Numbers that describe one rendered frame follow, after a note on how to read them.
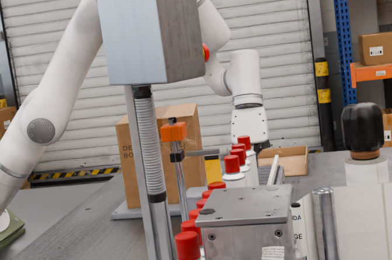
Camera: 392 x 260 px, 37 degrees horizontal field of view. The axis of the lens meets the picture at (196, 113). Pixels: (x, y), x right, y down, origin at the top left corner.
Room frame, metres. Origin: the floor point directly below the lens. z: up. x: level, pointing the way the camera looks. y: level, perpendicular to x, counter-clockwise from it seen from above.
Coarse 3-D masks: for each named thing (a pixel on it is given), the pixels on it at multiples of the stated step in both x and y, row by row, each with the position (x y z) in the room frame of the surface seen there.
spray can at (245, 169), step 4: (232, 152) 1.31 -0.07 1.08; (236, 152) 1.30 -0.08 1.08; (240, 152) 1.31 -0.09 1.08; (240, 156) 1.30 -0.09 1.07; (244, 156) 1.32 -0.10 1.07; (240, 160) 1.30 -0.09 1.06; (244, 160) 1.31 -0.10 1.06; (240, 164) 1.30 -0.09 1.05; (244, 164) 1.31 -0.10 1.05; (240, 168) 1.30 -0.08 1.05; (244, 168) 1.30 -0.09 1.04; (248, 168) 1.31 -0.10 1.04; (244, 172) 1.30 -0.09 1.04; (248, 172) 1.30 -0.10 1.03; (248, 176) 1.30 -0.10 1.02; (248, 180) 1.30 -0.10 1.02; (248, 184) 1.30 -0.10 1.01
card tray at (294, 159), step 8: (264, 152) 2.28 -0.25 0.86; (272, 152) 2.28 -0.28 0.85; (280, 152) 2.27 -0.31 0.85; (288, 152) 2.26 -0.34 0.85; (296, 152) 2.26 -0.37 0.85; (304, 152) 2.25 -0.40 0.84; (264, 160) 2.24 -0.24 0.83; (272, 160) 2.22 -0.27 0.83; (280, 160) 2.21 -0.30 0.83; (288, 160) 2.19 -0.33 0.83; (296, 160) 2.17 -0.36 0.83; (304, 160) 2.15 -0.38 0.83; (288, 168) 2.06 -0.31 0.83; (296, 168) 2.05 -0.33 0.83; (304, 168) 2.03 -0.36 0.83; (288, 176) 1.97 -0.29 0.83
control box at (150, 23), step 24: (120, 0) 1.04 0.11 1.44; (144, 0) 1.00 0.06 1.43; (168, 0) 0.99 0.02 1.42; (192, 0) 1.03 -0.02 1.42; (120, 24) 1.05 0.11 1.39; (144, 24) 1.00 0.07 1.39; (168, 24) 0.99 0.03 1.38; (192, 24) 1.03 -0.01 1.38; (120, 48) 1.06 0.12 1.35; (144, 48) 1.01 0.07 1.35; (168, 48) 0.98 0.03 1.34; (192, 48) 1.02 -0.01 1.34; (120, 72) 1.07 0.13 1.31; (144, 72) 1.02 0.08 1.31; (168, 72) 0.98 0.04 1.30; (192, 72) 1.02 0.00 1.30
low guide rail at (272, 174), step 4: (276, 156) 1.93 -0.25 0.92; (276, 160) 1.88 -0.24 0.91; (272, 164) 1.83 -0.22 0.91; (276, 164) 1.85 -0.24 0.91; (272, 168) 1.77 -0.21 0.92; (276, 168) 1.83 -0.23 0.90; (272, 172) 1.73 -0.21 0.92; (272, 176) 1.69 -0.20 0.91; (268, 180) 1.65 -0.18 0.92; (272, 180) 1.66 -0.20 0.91; (268, 184) 1.60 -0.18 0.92; (272, 184) 1.65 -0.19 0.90
